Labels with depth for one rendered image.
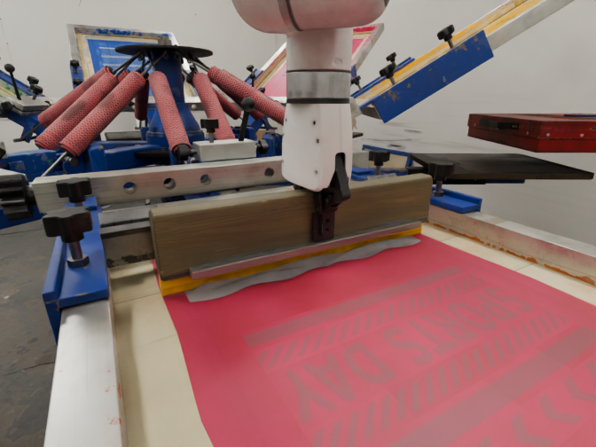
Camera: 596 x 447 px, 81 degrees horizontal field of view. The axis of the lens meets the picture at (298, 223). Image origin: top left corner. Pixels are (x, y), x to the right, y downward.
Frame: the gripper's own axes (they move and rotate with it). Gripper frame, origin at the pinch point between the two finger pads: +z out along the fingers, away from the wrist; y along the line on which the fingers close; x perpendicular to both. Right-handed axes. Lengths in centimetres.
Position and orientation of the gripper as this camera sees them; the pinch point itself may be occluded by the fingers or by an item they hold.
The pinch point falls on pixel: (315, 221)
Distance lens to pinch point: 46.4
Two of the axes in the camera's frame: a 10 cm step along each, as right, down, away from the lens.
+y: 4.9, 3.0, -8.2
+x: 8.7, -1.6, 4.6
